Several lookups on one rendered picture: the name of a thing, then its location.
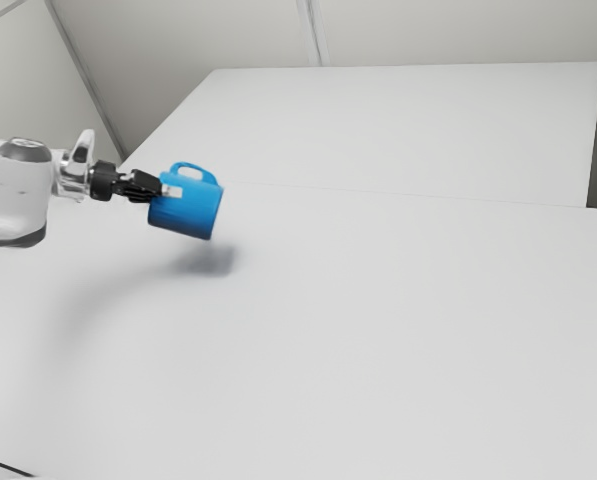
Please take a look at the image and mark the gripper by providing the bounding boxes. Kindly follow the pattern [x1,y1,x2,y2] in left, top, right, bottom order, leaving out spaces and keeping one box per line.
[87,159,184,205]

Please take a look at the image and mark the blue mug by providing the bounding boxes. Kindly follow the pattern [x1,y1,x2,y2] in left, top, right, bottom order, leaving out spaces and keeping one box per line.
[146,160,225,242]

